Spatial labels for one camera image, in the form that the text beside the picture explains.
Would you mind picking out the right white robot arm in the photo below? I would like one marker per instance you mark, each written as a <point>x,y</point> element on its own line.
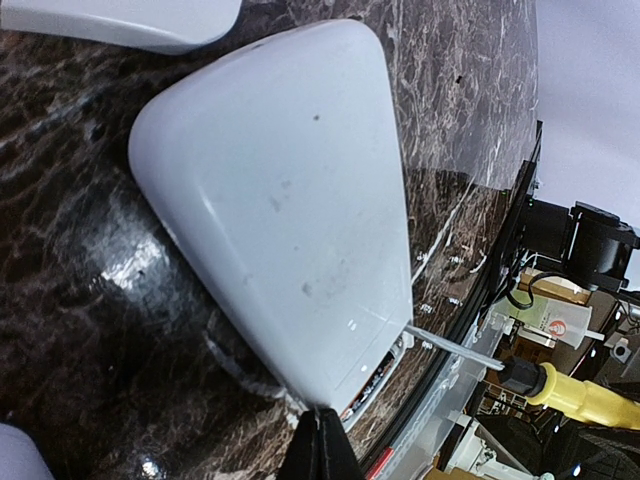
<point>590,246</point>

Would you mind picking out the white wide remote battery cover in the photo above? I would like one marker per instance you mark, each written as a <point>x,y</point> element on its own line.
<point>159,26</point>

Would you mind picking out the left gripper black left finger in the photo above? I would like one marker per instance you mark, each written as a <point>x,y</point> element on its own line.
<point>302,460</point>

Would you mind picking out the orange batteries in small remote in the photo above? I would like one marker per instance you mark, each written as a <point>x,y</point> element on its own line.
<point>373,383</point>

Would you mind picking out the yellow handled screwdriver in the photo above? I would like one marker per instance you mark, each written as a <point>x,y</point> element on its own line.
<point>542,384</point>

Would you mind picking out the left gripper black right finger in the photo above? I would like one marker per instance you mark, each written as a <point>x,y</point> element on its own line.
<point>337,459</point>

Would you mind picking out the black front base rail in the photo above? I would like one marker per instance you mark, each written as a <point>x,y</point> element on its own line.
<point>493,274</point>

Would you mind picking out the white remote with battery bay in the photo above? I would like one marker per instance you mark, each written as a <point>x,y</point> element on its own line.
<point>20,458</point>

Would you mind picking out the small white remote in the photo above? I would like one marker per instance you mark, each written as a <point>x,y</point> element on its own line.
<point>276,171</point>

